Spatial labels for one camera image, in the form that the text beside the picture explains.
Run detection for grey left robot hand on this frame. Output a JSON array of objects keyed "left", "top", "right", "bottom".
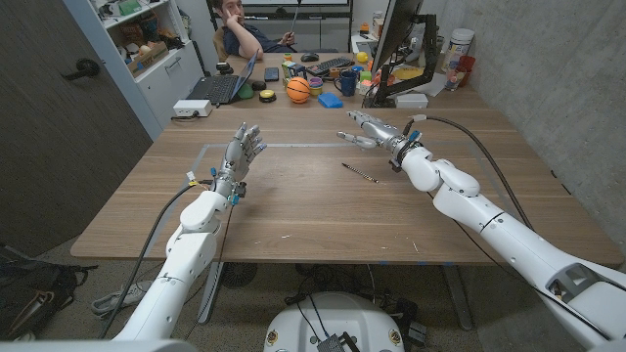
[{"left": 209, "top": 121, "right": 268, "bottom": 206}]

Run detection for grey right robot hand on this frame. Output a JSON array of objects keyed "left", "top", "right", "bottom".
[{"left": 335, "top": 110, "right": 424, "bottom": 173}]

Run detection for striped pen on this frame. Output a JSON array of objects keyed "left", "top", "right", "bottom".
[{"left": 340, "top": 162, "right": 380, "bottom": 185}]

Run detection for white flat box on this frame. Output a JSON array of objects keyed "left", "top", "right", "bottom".
[{"left": 394, "top": 93, "right": 430, "bottom": 110}]

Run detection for blue flat box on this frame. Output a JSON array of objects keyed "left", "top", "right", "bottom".
[{"left": 317, "top": 92, "right": 344, "bottom": 110}]

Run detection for dark blue mug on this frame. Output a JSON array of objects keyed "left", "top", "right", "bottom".
[{"left": 334, "top": 68, "right": 359, "bottom": 98}]

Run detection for white power strip box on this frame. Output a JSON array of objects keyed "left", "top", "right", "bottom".
[{"left": 172, "top": 99, "right": 214, "bottom": 118}]

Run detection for yellow plate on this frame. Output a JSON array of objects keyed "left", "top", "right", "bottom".
[{"left": 391, "top": 66, "right": 425, "bottom": 82}]

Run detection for open black laptop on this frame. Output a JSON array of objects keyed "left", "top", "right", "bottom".
[{"left": 186, "top": 48, "right": 260, "bottom": 106}]

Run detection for black keyboard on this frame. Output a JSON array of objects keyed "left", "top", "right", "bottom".
[{"left": 305, "top": 56, "right": 355, "bottom": 78}]

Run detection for orange mini basketball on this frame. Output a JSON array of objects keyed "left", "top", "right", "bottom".
[{"left": 286, "top": 76, "right": 312, "bottom": 105}]

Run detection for black computer monitor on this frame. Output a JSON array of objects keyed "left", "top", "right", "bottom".
[{"left": 370, "top": 0, "right": 425, "bottom": 79}]

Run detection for red cup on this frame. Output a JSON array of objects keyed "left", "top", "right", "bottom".
[{"left": 456, "top": 54, "right": 476, "bottom": 88}]

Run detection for white cylindrical container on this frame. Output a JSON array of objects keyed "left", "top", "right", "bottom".
[{"left": 441, "top": 27, "right": 476, "bottom": 74}]

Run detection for seated man in dark shirt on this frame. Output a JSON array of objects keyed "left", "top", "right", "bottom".
[{"left": 211, "top": 0, "right": 297, "bottom": 62}]

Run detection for cardboard box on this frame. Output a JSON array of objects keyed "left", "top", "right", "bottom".
[{"left": 125, "top": 40, "right": 170, "bottom": 79}]

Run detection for white storage shelf cabinet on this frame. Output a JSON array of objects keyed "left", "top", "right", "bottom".
[{"left": 62, "top": 0, "right": 205, "bottom": 142}]

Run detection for white sneaker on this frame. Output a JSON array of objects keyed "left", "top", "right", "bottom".
[{"left": 90, "top": 280, "right": 154, "bottom": 317}]

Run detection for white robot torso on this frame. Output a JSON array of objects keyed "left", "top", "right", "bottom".
[{"left": 263, "top": 290, "right": 406, "bottom": 352}]

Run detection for black backpack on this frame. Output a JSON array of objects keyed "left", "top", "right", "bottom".
[{"left": 0, "top": 241, "right": 99, "bottom": 342}]

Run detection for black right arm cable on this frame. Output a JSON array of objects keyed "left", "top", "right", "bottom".
[{"left": 410, "top": 113, "right": 612, "bottom": 342}]

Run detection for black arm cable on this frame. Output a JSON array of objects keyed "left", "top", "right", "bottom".
[
  {"left": 410, "top": 113, "right": 612, "bottom": 342},
  {"left": 99, "top": 179, "right": 214, "bottom": 340}
]

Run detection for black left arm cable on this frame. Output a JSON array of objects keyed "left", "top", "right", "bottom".
[{"left": 99, "top": 179, "right": 214, "bottom": 340}]

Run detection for black door handle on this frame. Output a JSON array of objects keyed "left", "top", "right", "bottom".
[{"left": 61, "top": 58, "right": 102, "bottom": 82}]

